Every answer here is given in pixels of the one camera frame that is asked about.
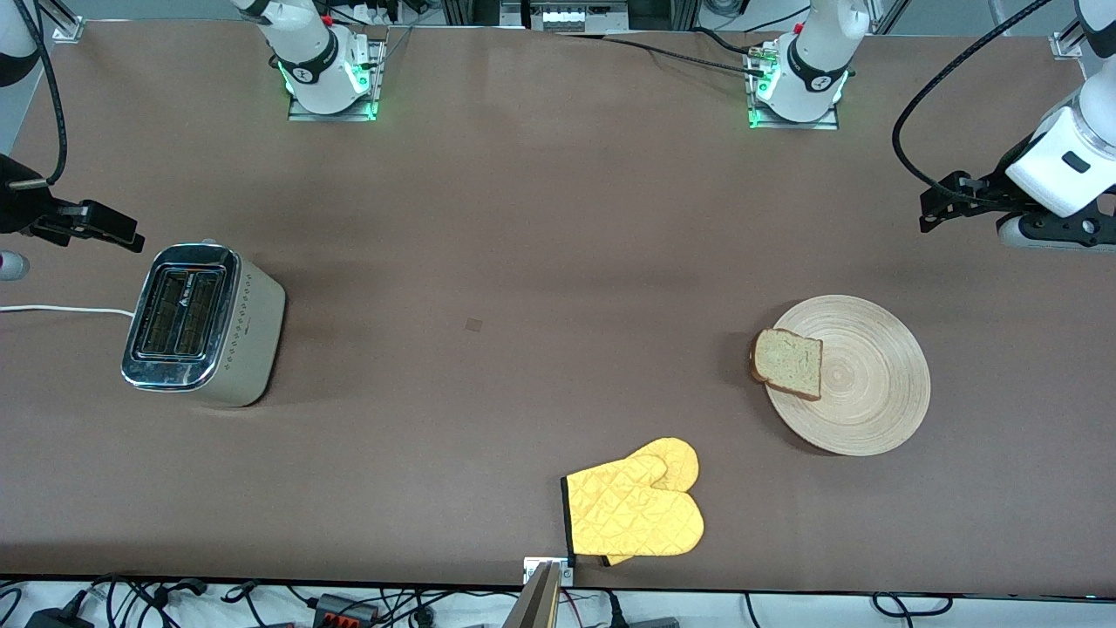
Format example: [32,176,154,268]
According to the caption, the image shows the round wooden plate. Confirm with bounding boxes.
[764,295,932,457]

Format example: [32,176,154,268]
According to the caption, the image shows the brown bread slice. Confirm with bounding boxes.
[750,328,824,402]

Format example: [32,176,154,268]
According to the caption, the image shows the beige chrome two-slot toaster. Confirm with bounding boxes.
[120,240,287,408]

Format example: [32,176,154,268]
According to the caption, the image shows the yellow quilted oven mitt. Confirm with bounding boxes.
[561,454,705,559]
[602,438,701,568]

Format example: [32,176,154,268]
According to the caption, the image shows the black power adapter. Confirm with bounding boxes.
[24,608,95,628]

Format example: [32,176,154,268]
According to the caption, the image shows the white power strip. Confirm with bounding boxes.
[541,0,630,34]

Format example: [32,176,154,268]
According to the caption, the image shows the black orange connector block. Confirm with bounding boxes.
[312,593,382,625]

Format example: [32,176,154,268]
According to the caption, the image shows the white toaster power cord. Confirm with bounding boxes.
[0,304,136,318]

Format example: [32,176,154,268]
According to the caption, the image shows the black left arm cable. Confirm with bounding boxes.
[891,0,1056,206]

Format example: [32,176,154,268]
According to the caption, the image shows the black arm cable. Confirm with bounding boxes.
[13,0,69,186]
[891,0,1056,206]

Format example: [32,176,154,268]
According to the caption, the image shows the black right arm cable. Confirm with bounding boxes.
[13,0,69,186]

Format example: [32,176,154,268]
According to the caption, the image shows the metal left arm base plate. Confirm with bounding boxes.
[748,48,842,132]

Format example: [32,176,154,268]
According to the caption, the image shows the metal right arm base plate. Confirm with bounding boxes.
[288,39,384,123]

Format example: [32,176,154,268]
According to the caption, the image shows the short curved black cable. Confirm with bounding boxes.
[691,26,768,60]

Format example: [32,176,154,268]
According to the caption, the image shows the long black table cable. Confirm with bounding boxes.
[558,33,768,78]

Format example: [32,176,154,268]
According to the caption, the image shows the small metal clamp bracket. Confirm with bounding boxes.
[523,556,576,587]

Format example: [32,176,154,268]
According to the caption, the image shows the beige camera mount bar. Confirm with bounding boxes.
[503,561,561,628]

